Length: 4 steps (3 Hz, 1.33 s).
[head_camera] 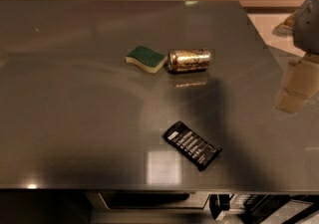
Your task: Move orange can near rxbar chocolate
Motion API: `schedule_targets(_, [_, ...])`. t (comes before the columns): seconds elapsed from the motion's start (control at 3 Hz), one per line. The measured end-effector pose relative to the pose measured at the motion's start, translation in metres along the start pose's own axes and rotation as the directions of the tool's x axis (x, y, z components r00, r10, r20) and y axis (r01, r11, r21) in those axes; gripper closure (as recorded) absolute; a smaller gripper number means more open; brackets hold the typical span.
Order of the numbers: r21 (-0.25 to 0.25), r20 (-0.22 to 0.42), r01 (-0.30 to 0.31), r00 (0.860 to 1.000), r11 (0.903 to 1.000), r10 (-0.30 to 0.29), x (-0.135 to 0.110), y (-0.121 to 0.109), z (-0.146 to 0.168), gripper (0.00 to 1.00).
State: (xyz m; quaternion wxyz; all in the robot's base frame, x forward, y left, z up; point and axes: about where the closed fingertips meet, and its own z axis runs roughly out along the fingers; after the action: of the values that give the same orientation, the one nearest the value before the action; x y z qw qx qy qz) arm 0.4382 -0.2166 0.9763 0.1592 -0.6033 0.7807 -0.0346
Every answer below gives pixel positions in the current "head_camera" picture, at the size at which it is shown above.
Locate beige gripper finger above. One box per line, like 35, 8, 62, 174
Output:
276, 53, 319, 113
272, 12, 297, 37

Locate orange soda can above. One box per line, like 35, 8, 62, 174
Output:
167, 48, 211, 73

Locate black rxbar chocolate wrapper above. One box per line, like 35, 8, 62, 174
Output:
162, 120, 222, 171

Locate dark objects under table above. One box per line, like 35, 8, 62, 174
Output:
208, 194, 319, 224

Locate green yellow sponge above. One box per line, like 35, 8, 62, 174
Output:
125, 46, 167, 74

